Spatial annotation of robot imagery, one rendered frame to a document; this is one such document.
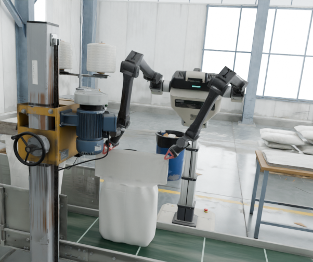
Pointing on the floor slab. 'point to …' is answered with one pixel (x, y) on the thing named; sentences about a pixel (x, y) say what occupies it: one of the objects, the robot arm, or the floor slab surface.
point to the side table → (281, 201)
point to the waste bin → (178, 163)
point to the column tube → (39, 254)
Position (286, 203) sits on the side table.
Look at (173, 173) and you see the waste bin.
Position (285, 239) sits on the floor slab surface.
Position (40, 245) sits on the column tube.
